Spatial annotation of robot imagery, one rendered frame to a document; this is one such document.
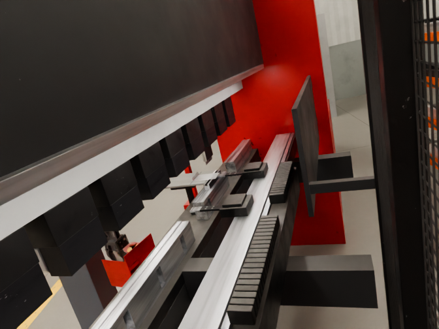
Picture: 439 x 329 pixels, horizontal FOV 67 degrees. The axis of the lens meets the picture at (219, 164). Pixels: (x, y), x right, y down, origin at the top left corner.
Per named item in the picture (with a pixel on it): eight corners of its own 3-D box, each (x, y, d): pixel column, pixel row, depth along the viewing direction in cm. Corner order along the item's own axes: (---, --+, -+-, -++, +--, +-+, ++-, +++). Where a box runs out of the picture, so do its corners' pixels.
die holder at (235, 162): (245, 151, 252) (242, 140, 249) (253, 150, 250) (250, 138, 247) (227, 176, 207) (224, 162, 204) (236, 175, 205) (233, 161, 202)
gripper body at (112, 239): (119, 253, 150) (109, 230, 147) (106, 253, 155) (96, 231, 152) (130, 244, 157) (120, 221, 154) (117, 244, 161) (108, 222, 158)
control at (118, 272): (137, 260, 178) (127, 232, 172) (161, 263, 170) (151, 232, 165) (111, 285, 161) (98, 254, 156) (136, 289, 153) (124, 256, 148)
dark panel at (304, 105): (316, 138, 233) (307, 75, 220) (319, 138, 232) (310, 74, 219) (308, 217, 132) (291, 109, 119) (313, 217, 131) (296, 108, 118)
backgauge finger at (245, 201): (196, 206, 146) (194, 196, 144) (254, 202, 137) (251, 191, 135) (187, 220, 135) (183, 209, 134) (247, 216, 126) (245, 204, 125)
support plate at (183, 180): (174, 176, 194) (173, 175, 194) (215, 172, 185) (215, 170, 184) (160, 189, 178) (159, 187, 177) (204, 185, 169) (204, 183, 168)
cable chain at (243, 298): (262, 225, 114) (260, 215, 113) (280, 224, 112) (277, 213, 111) (229, 324, 75) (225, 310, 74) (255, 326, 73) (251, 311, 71)
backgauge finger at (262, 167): (221, 173, 180) (219, 165, 178) (268, 168, 171) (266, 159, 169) (215, 183, 169) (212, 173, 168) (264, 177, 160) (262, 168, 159)
